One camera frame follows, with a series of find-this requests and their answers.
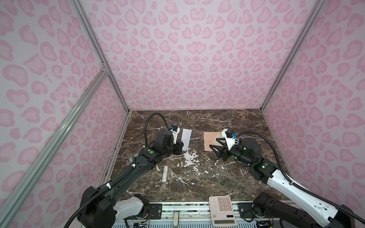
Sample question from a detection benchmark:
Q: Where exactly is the diagonal aluminium frame bar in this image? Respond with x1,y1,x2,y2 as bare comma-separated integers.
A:
1,70,107,228

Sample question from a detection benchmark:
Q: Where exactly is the peach pink envelope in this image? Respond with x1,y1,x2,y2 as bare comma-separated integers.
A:
203,132,222,152

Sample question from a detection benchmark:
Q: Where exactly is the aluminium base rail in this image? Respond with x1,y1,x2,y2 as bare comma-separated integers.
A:
85,200,314,228

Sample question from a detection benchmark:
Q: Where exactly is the white glue stick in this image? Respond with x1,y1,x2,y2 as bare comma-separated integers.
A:
162,165,168,183

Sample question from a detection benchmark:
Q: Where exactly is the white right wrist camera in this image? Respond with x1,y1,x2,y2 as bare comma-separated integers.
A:
221,129,239,151

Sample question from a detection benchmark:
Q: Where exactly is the white clip on rail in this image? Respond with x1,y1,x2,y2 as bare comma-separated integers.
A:
173,211,179,228

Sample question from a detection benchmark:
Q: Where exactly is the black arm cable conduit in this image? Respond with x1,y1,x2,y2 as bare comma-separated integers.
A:
235,131,365,226
63,112,172,228

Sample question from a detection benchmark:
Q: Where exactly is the white letter paper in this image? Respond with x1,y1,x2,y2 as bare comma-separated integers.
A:
181,129,192,151

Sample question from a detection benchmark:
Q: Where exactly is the pink white calculator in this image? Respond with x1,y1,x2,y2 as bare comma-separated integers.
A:
209,196,238,227

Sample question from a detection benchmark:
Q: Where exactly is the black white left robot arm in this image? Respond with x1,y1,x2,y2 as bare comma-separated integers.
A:
65,127,183,228

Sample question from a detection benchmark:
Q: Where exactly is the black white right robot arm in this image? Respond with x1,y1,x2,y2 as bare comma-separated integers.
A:
210,137,355,228

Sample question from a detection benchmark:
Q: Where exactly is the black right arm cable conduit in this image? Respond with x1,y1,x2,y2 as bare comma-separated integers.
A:
235,131,365,226

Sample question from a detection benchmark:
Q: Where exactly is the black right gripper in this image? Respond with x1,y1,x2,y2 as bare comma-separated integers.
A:
209,138,253,167

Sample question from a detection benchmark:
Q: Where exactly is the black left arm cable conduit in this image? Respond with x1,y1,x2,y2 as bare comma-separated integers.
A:
63,112,172,228

